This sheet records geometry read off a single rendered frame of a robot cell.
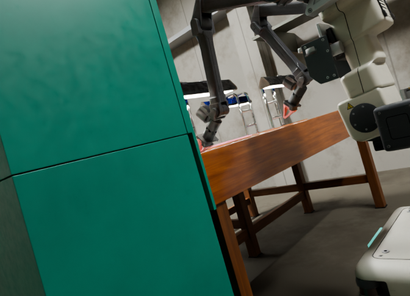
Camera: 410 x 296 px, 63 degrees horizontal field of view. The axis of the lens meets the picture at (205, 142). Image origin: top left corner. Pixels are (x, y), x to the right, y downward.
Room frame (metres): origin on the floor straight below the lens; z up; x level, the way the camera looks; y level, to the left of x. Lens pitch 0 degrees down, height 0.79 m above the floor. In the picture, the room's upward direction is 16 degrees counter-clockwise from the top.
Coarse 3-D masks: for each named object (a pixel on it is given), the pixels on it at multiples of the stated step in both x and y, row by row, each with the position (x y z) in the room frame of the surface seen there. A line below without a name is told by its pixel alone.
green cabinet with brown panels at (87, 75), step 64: (0, 0) 0.73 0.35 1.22; (64, 0) 0.84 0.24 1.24; (128, 0) 0.99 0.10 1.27; (0, 64) 0.70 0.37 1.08; (64, 64) 0.81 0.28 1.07; (128, 64) 0.95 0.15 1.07; (0, 128) 0.68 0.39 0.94; (64, 128) 0.77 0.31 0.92; (128, 128) 0.90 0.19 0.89; (192, 128) 1.07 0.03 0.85
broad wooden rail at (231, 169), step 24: (312, 120) 1.81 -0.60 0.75; (336, 120) 2.05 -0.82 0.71; (240, 144) 1.31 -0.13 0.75; (264, 144) 1.43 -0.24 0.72; (288, 144) 1.57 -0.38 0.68; (312, 144) 1.75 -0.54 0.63; (216, 168) 1.18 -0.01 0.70; (240, 168) 1.28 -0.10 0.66; (264, 168) 1.39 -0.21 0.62; (216, 192) 1.15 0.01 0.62; (240, 192) 1.25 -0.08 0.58
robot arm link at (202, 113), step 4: (200, 108) 1.53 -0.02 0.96; (204, 108) 1.51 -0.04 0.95; (208, 108) 1.52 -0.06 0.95; (212, 108) 1.45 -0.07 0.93; (216, 108) 1.44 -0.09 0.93; (196, 112) 1.54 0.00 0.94; (200, 112) 1.53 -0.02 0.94; (204, 112) 1.52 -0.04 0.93; (208, 112) 1.49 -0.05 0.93; (212, 112) 1.45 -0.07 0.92; (216, 112) 1.44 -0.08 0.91; (196, 116) 1.56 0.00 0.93; (200, 116) 1.53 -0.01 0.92; (204, 116) 1.51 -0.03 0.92; (212, 116) 1.45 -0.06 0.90; (216, 116) 1.45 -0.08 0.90; (224, 116) 1.51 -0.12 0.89; (204, 120) 1.53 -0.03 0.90
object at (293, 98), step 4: (292, 96) 1.76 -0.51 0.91; (296, 96) 1.75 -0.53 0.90; (300, 96) 1.75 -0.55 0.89; (288, 100) 1.79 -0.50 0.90; (292, 100) 1.76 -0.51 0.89; (296, 100) 1.75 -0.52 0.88; (300, 100) 1.77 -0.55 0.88; (288, 104) 1.76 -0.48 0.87; (292, 104) 1.77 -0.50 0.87; (296, 104) 1.77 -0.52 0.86; (300, 104) 1.81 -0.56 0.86; (292, 108) 1.75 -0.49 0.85
